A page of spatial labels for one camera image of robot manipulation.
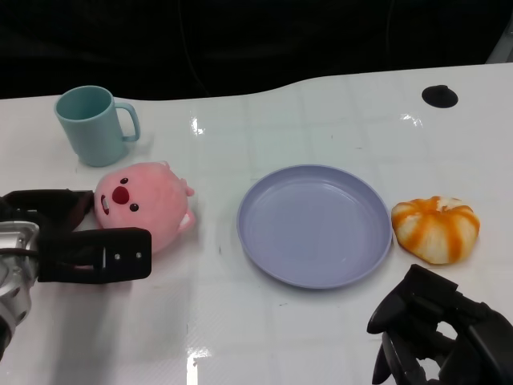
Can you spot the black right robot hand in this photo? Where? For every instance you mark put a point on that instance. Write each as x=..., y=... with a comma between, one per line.
x=481, y=333

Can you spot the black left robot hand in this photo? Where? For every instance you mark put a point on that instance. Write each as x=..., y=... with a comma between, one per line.
x=92, y=256

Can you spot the pink plush beaver doll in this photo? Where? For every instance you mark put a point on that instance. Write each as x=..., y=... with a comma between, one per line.
x=152, y=200

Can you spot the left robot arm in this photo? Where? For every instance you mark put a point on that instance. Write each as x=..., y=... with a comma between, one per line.
x=16, y=276

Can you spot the lavender plastic plate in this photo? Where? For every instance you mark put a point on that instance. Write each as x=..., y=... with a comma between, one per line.
x=314, y=224

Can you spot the orange striped white bun toy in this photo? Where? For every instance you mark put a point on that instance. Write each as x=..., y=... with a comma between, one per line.
x=435, y=230

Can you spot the teal plastic mug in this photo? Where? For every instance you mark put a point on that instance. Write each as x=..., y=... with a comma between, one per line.
x=94, y=134

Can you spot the black round table grommet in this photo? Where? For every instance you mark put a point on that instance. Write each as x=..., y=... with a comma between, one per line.
x=439, y=97

